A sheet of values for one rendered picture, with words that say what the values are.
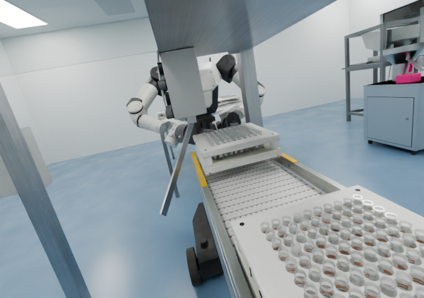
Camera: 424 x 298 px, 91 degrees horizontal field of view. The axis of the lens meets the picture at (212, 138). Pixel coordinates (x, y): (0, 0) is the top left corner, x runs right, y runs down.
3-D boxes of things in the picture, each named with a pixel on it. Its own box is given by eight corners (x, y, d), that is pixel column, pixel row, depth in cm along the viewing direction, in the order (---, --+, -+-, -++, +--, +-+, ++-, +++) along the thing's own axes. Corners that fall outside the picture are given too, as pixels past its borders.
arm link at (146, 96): (117, 108, 105) (140, 79, 116) (128, 124, 116) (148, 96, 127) (136, 113, 102) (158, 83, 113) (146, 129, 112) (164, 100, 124)
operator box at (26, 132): (11, 191, 91) (-15, 134, 85) (53, 182, 93) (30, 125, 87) (0, 198, 85) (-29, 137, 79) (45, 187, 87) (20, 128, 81)
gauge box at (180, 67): (173, 113, 85) (161, 63, 80) (198, 108, 87) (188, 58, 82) (174, 120, 64) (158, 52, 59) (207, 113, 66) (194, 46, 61)
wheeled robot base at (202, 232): (188, 220, 180) (180, 186, 172) (245, 204, 187) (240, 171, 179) (198, 286, 119) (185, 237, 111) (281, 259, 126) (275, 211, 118)
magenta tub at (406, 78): (395, 84, 224) (395, 76, 221) (404, 82, 225) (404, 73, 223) (411, 83, 208) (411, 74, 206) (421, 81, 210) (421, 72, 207)
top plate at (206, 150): (281, 139, 63) (280, 133, 62) (202, 159, 59) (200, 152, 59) (250, 126, 86) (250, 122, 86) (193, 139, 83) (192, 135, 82)
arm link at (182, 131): (207, 117, 87) (190, 117, 96) (189, 122, 81) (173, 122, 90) (213, 145, 90) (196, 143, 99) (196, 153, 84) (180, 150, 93)
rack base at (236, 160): (282, 155, 64) (281, 148, 64) (205, 175, 61) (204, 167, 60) (252, 138, 88) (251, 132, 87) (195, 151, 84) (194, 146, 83)
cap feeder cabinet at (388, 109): (362, 143, 279) (361, 85, 260) (398, 134, 286) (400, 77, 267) (414, 157, 218) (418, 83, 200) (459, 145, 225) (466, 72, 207)
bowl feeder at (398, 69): (375, 83, 260) (375, 52, 251) (399, 77, 264) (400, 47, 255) (418, 81, 213) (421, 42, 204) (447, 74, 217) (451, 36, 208)
